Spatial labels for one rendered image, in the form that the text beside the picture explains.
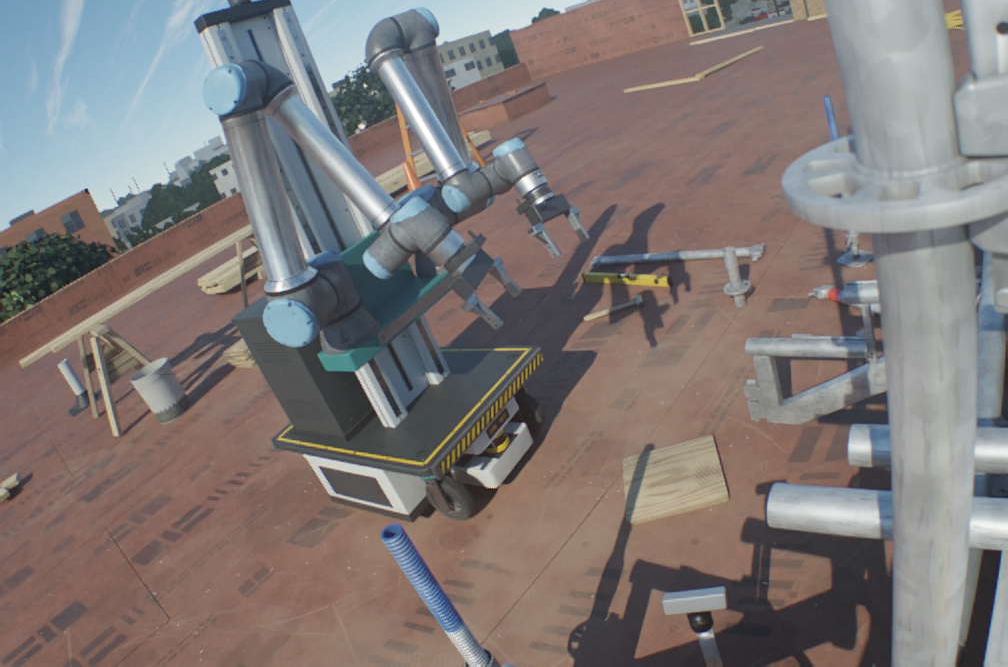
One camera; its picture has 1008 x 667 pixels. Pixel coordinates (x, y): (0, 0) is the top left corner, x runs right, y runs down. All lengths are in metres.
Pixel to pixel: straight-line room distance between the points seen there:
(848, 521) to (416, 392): 1.89
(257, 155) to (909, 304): 1.48
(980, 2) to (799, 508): 0.52
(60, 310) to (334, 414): 12.65
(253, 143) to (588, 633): 1.47
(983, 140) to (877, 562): 1.48
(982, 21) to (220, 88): 1.51
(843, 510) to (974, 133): 0.46
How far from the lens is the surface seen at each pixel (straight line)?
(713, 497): 1.91
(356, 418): 2.33
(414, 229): 1.51
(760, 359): 1.80
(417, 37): 2.09
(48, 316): 14.64
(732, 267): 2.78
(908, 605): 0.47
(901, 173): 0.29
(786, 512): 0.69
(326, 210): 2.15
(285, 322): 1.70
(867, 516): 0.67
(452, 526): 2.22
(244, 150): 1.62
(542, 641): 1.75
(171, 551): 3.13
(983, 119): 0.29
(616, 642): 1.68
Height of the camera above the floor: 1.33
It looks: 22 degrees down
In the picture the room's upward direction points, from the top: 21 degrees counter-clockwise
